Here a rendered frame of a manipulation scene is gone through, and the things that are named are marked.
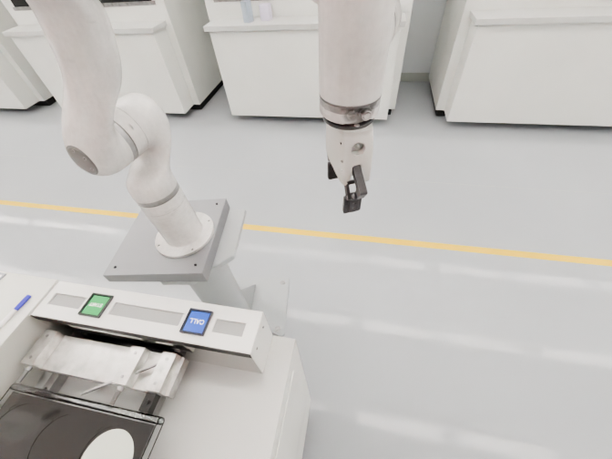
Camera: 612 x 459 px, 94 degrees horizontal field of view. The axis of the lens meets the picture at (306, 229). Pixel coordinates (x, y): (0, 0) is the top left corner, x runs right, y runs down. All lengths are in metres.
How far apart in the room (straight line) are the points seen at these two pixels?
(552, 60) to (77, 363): 3.35
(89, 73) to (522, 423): 1.88
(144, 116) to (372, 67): 0.56
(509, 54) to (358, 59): 2.76
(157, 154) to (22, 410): 0.62
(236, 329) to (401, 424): 1.09
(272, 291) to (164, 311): 1.10
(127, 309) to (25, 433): 0.28
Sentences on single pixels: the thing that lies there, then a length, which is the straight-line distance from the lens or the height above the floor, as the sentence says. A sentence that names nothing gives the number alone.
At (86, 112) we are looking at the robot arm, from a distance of 0.72.
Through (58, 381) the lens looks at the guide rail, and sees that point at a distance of 0.98.
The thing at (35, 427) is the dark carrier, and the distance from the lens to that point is 0.89.
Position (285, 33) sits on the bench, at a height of 0.83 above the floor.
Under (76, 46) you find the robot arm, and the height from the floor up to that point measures 1.43.
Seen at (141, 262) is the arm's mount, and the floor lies 0.86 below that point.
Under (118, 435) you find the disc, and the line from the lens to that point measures 0.78.
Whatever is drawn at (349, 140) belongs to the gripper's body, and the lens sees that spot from 0.42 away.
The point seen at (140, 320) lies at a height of 0.96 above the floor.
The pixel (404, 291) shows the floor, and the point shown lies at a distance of 1.83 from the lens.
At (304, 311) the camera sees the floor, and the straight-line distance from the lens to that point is 1.72.
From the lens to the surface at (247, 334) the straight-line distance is 0.66.
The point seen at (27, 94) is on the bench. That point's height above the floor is 0.20.
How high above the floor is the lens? 1.56
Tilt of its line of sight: 49 degrees down
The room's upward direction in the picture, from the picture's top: 6 degrees counter-clockwise
